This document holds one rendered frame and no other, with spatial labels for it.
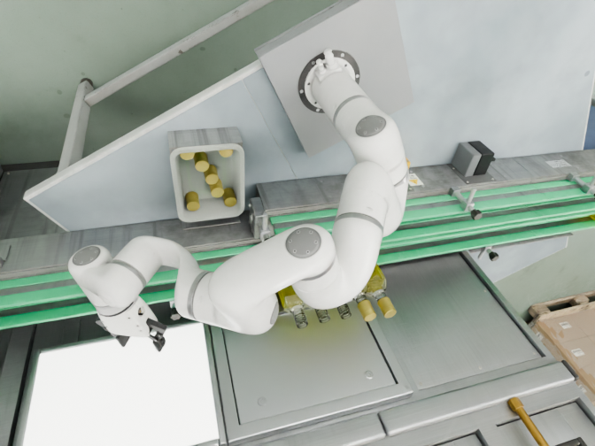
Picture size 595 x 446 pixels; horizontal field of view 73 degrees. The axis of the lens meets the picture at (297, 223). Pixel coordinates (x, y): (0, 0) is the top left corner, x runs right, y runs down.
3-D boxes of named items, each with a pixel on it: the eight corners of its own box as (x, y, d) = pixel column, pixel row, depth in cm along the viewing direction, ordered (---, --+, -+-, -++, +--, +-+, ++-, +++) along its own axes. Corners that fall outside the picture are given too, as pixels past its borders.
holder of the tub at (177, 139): (179, 217, 116) (181, 234, 111) (166, 131, 98) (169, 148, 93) (238, 210, 121) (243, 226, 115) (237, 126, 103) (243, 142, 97)
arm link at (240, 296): (242, 248, 77) (212, 202, 65) (350, 268, 70) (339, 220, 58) (206, 328, 69) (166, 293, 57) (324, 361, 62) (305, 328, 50)
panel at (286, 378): (37, 355, 103) (8, 508, 80) (33, 349, 101) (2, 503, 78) (359, 294, 127) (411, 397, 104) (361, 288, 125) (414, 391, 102)
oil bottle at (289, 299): (266, 258, 119) (285, 318, 104) (267, 245, 115) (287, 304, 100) (285, 256, 121) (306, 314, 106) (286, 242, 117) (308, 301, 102)
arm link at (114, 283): (147, 251, 73) (112, 292, 66) (166, 288, 80) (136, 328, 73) (83, 237, 78) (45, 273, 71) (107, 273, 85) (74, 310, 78)
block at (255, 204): (247, 223, 117) (251, 240, 112) (247, 197, 110) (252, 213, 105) (258, 221, 117) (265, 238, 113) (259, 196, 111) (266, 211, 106)
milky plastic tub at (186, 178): (176, 203, 112) (179, 224, 106) (166, 131, 98) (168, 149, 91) (239, 196, 117) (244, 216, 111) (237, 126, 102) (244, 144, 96)
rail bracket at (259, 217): (252, 244, 113) (262, 278, 104) (252, 196, 102) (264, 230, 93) (263, 242, 114) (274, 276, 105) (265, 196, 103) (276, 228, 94)
